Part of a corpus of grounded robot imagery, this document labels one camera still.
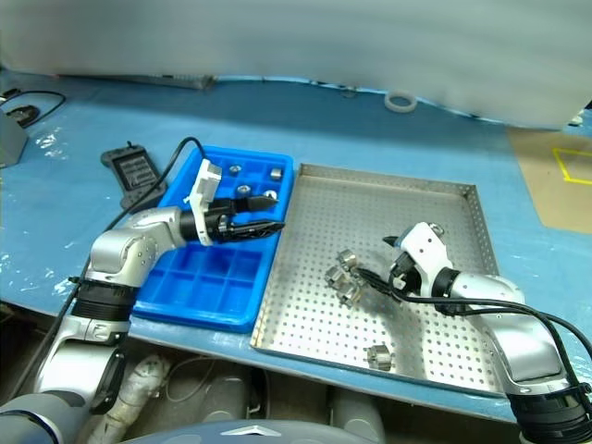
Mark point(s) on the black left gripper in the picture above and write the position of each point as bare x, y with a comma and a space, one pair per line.
217, 223

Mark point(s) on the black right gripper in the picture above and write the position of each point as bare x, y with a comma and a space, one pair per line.
408, 268

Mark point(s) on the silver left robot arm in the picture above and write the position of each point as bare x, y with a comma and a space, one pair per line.
120, 250

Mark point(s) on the blue compartment tray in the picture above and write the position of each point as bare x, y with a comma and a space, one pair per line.
203, 287

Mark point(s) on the perforated metal tray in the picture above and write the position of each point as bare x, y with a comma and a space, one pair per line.
324, 333

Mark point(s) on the metal nut near front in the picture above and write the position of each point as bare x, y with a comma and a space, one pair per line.
380, 357

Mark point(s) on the black handheld controller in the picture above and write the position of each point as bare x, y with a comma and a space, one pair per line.
131, 171

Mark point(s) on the dark rounded shape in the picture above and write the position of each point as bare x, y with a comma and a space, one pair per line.
231, 398
356, 411

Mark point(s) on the brown cardboard sheet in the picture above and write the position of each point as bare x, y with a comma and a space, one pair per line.
536, 185

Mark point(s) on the long grey flat strip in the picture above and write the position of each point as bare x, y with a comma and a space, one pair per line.
139, 79

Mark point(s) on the yellow tape outline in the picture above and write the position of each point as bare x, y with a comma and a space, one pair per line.
562, 166

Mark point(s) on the grey robot torso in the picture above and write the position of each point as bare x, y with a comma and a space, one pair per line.
208, 432

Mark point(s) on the small white object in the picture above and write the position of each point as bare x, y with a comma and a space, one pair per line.
576, 118

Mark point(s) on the small black device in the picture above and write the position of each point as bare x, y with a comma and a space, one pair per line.
22, 114

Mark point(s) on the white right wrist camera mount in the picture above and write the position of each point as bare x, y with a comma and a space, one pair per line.
427, 252

